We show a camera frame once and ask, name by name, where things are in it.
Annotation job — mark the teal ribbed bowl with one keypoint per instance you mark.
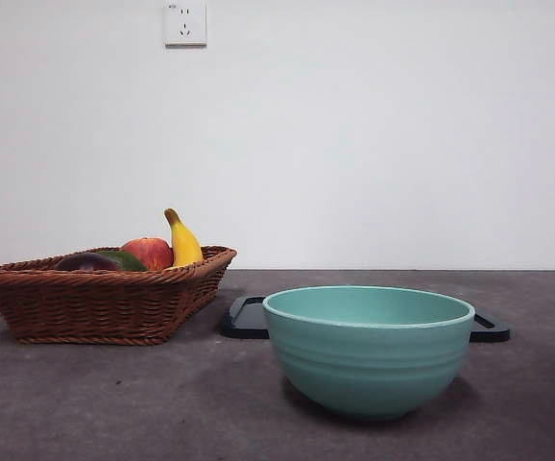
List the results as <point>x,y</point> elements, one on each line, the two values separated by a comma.
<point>369,365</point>

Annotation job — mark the dark purple plum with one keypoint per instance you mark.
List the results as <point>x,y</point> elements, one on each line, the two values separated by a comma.
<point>85,262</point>

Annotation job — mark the yellow banana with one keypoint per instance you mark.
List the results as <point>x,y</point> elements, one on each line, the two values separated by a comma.
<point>184,245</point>

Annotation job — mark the black rectangular tray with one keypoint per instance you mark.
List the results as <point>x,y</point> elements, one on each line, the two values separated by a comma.
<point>241,319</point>

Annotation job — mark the red yellow apple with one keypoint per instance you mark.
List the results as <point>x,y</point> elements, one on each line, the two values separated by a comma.
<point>152,252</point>

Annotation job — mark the green avocado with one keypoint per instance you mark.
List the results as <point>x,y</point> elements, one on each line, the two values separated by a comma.
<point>128,260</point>

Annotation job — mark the brown wicker basket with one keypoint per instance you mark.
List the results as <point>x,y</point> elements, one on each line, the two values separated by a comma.
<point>90,307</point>

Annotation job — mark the white wall power socket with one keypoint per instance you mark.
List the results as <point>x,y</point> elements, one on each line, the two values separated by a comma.
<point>185,29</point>

